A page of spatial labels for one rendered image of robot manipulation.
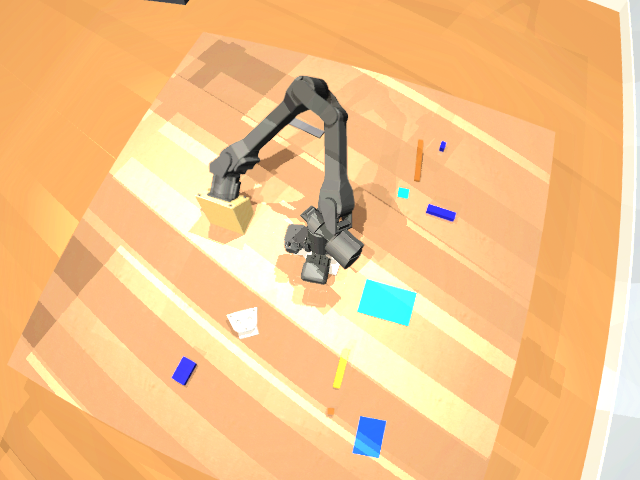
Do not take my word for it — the cyan flat rectangular plate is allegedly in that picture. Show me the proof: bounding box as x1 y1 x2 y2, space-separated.
358 279 417 326

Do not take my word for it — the yellow rectangular bar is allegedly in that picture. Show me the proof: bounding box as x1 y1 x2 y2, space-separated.
333 349 349 388

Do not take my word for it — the orange long thin bar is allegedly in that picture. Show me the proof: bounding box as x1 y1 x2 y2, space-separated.
414 139 423 182

